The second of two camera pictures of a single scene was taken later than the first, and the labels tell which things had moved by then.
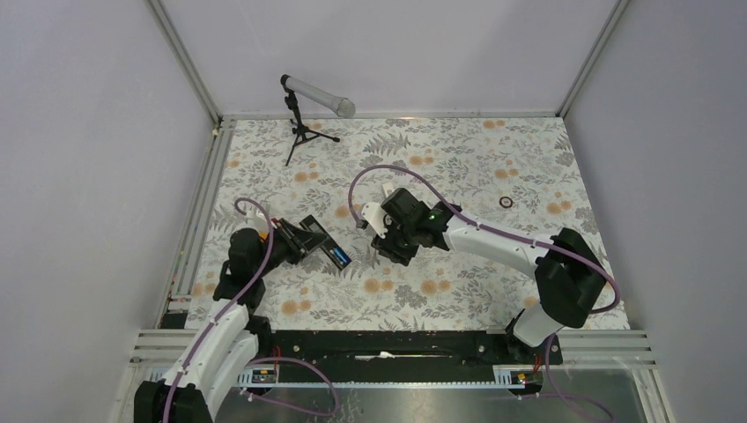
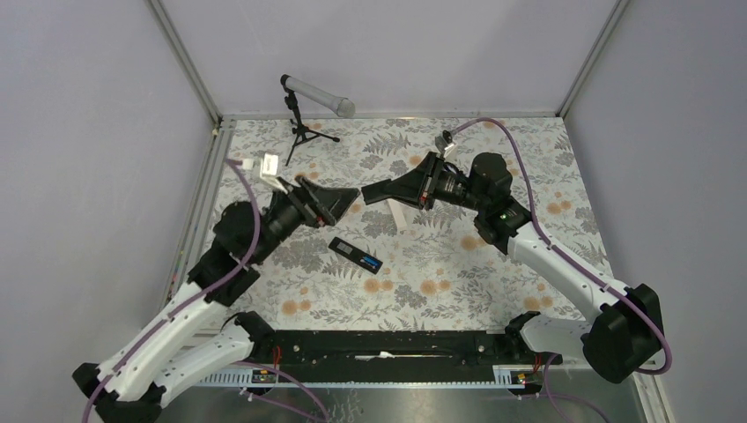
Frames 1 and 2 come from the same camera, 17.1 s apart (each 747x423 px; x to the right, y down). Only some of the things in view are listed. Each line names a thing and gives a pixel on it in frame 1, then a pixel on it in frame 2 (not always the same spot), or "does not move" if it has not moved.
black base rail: x=366 y=348 does not move
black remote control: x=329 y=245 -> x=355 y=255
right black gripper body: x=398 y=242 -> x=451 y=188
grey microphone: x=342 y=106 does not move
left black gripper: x=299 y=242 -> x=330 y=204
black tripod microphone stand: x=303 y=132 does not move
